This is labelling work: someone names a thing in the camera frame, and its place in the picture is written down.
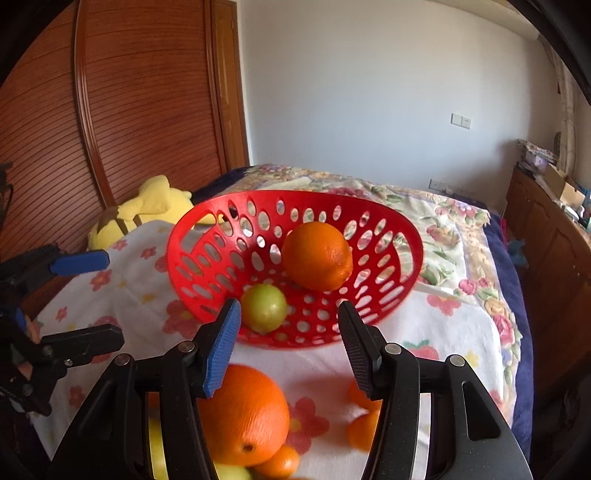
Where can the white wall outlet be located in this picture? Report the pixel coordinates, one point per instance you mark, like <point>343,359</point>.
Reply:
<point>441,185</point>

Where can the floral bedsheet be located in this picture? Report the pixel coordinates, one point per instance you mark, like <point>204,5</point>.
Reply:
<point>517,286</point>

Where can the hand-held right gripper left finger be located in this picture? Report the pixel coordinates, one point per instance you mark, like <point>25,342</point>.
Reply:
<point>224,350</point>

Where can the floral quilted bedspread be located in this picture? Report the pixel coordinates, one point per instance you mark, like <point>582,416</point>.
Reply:
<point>443,217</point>

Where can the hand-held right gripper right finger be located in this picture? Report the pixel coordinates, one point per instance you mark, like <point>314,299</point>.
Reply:
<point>358,355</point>

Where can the yellow lemon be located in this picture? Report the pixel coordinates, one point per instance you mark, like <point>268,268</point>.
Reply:
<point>156,443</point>

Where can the small tangerine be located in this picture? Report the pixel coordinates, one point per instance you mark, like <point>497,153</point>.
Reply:
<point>364,431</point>
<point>279,461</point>
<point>360,398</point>

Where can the long wooden cabinet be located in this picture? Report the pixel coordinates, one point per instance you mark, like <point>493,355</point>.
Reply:
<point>554,258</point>

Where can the white wall switch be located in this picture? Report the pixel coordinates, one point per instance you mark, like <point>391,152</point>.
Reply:
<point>461,121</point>

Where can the red perforated plastic basket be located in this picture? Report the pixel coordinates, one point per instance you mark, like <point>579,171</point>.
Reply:
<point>295,195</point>

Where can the small green apple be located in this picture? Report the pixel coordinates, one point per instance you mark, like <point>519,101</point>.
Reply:
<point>231,473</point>
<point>263,307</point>

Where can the yellow plush toy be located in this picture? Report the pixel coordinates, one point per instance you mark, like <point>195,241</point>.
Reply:
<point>152,198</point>

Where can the medium orange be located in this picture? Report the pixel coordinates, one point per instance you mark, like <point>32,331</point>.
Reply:
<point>316,256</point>

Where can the beige patterned curtain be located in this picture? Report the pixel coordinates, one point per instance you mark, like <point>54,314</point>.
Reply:
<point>565,115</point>

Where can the large orange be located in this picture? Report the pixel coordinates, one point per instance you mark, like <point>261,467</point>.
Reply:
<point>249,415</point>

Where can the open cardboard box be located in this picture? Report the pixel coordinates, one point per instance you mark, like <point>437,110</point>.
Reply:
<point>561,182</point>

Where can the wooden louvered wardrobe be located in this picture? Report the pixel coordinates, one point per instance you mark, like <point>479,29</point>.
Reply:
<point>138,92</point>

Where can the teal plush toy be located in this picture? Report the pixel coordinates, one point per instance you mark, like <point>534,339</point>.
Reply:
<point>517,253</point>

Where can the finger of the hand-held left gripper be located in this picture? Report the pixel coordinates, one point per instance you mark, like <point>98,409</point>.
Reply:
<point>78,263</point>
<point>87,344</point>

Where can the white flower print towel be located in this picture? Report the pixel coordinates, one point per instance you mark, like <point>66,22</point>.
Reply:
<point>138,286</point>

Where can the pile of folded cloths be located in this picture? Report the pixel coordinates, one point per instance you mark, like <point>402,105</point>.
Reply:
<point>535,157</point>

